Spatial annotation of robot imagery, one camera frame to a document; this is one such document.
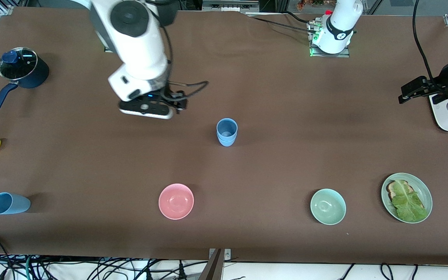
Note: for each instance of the green lettuce leaf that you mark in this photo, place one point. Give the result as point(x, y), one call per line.
point(408, 204)

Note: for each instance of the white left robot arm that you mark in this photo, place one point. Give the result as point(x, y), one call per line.
point(338, 27)

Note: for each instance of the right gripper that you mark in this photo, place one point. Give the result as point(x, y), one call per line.
point(172, 97)

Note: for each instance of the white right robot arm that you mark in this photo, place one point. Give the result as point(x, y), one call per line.
point(138, 42)

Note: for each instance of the mint green bowl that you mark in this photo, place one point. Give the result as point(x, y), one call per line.
point(328, 207)

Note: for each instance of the toasted bread slice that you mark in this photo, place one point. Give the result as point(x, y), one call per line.
point(392, 189)

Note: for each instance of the blue plastic cup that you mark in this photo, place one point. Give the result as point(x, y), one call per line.
point(227, 143)
point(12, 204)
point(221, 128)

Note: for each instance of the metal camera stand bracket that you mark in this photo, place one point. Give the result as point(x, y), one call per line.
point(216, 266)

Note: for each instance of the pink bowl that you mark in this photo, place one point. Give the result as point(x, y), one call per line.
point(176, 201)

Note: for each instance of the dark blue saucepan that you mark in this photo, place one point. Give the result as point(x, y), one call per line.
point(41, 74)

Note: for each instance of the mint green plate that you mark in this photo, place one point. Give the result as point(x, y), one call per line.
point(426, 196)

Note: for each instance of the grey power strip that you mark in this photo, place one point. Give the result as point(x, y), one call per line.
point(230, 5)

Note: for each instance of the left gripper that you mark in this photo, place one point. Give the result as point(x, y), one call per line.
point(437, 88)

